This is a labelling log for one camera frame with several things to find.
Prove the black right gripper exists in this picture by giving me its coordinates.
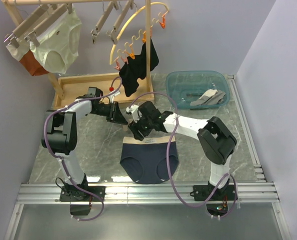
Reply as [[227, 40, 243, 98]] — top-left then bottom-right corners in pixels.
[[128, 113, 154, 142]]

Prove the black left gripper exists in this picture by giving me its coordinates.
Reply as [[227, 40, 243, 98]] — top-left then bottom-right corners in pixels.
[[92, 101, 128, 125]]

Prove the beige clip hanger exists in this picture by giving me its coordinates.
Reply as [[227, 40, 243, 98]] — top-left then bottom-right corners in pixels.
[[122, 119, 134, 132], [90, 0, 119, 44]]

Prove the navy underwear cream waistband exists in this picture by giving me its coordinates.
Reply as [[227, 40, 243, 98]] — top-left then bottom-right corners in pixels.
[[120, 136, 170, 185]]

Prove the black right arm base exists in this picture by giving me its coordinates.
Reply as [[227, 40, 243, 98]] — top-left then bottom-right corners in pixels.
[[189, 185, 238, 202]]

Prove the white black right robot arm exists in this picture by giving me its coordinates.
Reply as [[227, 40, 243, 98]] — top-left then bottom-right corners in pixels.
[[126, 101, 237, 206]]

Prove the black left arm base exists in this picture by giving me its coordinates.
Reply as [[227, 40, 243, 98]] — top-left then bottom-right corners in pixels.
[[59, 185, 106, 202]]

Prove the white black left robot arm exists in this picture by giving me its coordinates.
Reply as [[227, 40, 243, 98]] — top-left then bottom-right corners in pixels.
[[41, 87, 127, 202]]

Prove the grey and pink underwear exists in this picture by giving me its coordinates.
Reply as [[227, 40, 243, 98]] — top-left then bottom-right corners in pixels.
[[190, 89, 226, 106]]

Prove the cream white hanging underwear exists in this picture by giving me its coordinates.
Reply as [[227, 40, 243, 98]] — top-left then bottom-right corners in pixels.
[[30, 8, 82, 75]]

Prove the beige hanging clip hanger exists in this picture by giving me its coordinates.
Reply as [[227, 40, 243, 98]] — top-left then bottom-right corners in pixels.
[[90, 0, 119, 44]]

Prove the orange cream hanging underwear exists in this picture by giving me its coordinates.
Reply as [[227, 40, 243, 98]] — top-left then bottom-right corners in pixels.
[[6, 41, 49, 77]]

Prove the beige hanger holding underwear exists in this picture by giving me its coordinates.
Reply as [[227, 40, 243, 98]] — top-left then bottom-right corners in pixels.
[[24, 3, 73, 47]]

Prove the beige hanger far left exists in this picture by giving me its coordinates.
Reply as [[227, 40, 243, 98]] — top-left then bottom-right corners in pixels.
[[3, 4, 53, 48]]

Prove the teal plastic basin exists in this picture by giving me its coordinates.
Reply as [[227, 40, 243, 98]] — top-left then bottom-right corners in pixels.
[[165, 70, 231, 110]]

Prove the wooden rack base tray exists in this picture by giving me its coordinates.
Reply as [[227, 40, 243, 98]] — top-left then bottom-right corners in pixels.
[[52, 72, 155, 110]]

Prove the wooden rack top bar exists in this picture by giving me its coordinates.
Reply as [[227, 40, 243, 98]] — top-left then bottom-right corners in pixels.
[[3, 0, 137, 6]]

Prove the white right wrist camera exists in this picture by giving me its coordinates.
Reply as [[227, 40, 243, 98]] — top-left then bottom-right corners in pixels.
[[126, 104, 142, 123]]

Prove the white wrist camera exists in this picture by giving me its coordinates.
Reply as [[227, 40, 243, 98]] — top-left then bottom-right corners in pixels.
[[126, 104, 142, 123], [108, 86, 121, 103]]

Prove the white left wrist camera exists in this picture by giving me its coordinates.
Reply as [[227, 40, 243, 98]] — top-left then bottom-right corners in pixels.
[[108, 86, 121, 103]]

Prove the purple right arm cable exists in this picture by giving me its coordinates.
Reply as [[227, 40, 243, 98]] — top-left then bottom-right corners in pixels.
[[129, 91, 239, 219]]

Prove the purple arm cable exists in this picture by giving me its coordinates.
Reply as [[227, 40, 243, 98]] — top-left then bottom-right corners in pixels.
[[129, 91, 239, 219], [43, 76, 123, 222]]

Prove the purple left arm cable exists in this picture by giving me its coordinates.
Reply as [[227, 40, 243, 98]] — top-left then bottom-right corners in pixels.
[[43, 76, 123, 222]]

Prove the wooden rack right post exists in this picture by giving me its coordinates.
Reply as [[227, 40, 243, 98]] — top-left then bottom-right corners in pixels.
[[145, 0, 152, 92]]

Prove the aluminium mounting rail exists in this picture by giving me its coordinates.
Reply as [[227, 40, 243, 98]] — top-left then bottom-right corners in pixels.
[[15, 182, 280, 205]]

